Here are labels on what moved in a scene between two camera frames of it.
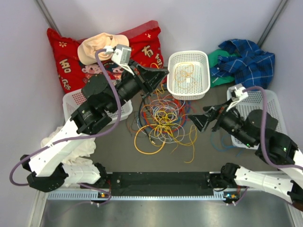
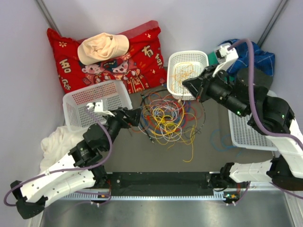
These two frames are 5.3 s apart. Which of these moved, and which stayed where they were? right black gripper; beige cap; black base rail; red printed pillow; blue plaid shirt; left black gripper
Moved: right black gripper; left black gripper
Stayed: red printed pillow; beige cap; black base rail; blue plaid shirt
